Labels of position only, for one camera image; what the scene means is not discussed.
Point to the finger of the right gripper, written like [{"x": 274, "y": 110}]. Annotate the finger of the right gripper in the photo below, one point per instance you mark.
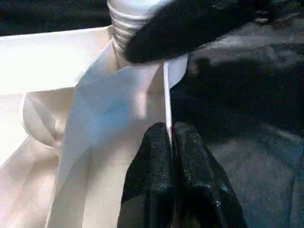
[{"x": 190, "y": 26}]

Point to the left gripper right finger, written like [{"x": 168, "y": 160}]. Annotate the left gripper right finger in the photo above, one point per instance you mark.
[{"x": 202, "y": 190}]

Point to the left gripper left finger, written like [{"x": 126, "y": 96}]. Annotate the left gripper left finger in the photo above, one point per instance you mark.
[{"x": 152, "y": 180}]

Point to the white plastic table leg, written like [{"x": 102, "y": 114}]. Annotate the white plastic table leg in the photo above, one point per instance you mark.
[{"x": 128, "y": 14}]

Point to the white plastic table top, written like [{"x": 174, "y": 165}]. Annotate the white plastic table top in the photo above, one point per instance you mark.
[{"x": 71, "y": 71}]

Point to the black plastic table mat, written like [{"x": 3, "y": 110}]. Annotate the black plastic table mat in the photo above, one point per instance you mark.
[{"x": 249, "y": 118}]

